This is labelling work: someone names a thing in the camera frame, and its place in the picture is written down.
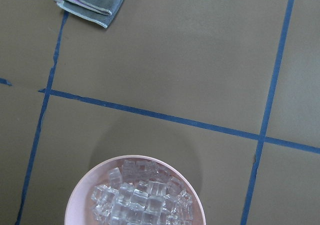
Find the grey folded cloth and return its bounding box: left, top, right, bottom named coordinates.
left=54, top=0, right=124, bottom=29

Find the pile of clear ice cubes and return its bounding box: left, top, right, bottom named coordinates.
left=91, top=159, right=194, bottom=225

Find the pink bowl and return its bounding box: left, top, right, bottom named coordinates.
left=64, top=155, right=207, bottom=225

